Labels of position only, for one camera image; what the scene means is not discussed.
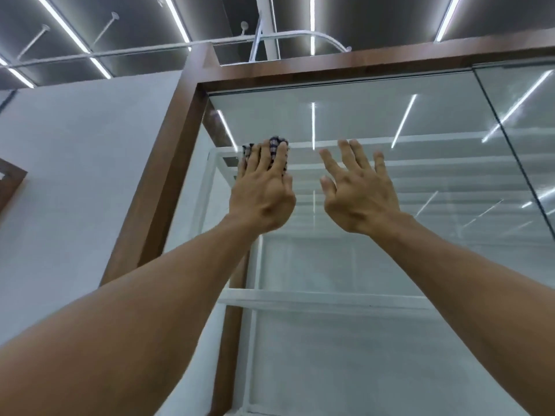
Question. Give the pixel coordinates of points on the person's left hand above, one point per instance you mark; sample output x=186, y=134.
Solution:
x=260, y=199

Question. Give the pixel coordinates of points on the person's right hand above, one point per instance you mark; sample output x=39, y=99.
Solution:
x=364, y=199

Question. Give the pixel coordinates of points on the blue white checkered cloth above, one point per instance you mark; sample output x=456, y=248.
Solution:
x=277, y=140

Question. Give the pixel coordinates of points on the wooden glass display cabinet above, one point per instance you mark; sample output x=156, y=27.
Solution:
x=173, y=147

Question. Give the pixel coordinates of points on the person's right forearm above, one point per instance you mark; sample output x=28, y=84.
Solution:
x=477, y=298

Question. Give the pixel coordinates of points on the person's left forearm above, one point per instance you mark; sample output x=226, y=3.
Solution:
x=130, y=324

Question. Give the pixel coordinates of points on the white ceiling pipe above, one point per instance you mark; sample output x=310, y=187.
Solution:
x=130, y=51

